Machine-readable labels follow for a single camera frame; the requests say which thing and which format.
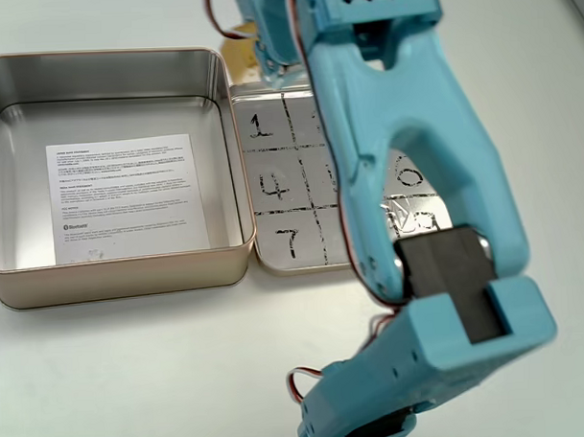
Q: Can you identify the yellow lego block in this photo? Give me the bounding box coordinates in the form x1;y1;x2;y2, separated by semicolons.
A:
219;21;265;83

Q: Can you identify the white printed paper sheet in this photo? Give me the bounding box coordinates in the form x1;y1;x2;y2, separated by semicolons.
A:
43;132;213;266

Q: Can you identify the tin lid with numbered grid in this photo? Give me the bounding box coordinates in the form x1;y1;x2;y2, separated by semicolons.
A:
228;75;458;279

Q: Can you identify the gold metal tin box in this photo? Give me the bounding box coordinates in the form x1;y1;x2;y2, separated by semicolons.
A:
0;44;259;314

